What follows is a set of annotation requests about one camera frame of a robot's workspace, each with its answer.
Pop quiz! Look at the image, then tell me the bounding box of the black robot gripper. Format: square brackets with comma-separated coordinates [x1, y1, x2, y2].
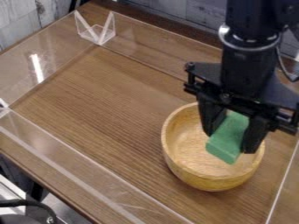
[184, 24, 299, 154]

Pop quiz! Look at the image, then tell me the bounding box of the green rectangular block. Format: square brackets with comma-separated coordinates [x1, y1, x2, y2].
[205, 112, 248, 165]

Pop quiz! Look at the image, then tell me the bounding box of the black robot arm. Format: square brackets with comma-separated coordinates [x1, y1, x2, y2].
[184, 0, 299, 153]

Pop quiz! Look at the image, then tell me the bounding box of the brown wooden bowl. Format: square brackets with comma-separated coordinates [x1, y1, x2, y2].
[161, 102, 265, 192]

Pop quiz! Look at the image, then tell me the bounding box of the clear acrylic tray wall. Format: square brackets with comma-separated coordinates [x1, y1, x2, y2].
[0, 99, 193, 224]

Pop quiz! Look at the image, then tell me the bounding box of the clear acrylic corner bracket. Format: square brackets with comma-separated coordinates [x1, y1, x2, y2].
[73, 10, 116, 46]

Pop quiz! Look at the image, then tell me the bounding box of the black metal base plate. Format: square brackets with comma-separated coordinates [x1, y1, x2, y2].
[22, 192, 94, 224]

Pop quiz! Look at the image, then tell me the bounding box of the black cable on floor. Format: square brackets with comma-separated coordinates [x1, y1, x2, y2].
[0, 199, 57, 224]

